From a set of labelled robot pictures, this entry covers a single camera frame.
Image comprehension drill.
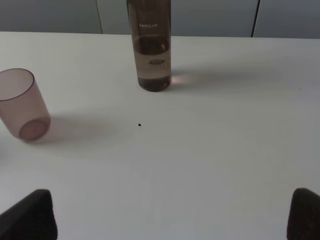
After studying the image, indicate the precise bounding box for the pink transparent cup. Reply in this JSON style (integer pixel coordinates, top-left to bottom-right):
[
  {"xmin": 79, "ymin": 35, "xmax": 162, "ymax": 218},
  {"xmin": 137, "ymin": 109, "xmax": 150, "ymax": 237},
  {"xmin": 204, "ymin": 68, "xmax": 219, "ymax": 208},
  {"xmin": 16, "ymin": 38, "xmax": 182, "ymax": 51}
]
[{"xmin": 0, "ymin": 68, "xmax": 51, "ymax": 142}]

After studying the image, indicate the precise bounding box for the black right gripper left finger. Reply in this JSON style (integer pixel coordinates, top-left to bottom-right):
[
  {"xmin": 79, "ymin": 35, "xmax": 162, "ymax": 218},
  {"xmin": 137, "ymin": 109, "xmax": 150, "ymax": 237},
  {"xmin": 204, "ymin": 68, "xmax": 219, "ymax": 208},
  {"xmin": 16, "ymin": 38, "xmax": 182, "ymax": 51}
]
[{"xmin": 0, "ymin": 189, "xmax": 58, "ymax": 240}]

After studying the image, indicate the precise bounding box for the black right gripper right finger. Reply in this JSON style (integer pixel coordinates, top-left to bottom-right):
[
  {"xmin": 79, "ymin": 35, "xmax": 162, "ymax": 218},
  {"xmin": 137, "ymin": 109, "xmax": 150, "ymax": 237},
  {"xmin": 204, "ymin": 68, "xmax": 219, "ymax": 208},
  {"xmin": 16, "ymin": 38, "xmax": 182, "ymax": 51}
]
[{"xmin": 286, "ymin": 188, "xmax": 320, "ymax": 240}]

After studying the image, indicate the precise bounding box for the brown transparent water bottle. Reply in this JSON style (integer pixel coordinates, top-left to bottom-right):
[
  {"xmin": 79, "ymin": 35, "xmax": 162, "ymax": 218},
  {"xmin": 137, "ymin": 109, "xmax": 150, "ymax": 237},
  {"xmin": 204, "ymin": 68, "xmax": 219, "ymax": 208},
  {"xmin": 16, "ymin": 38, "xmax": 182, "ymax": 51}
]
[{"xmin": 126, "ymin": 0, "xmax": 172, "ymax": 92}]

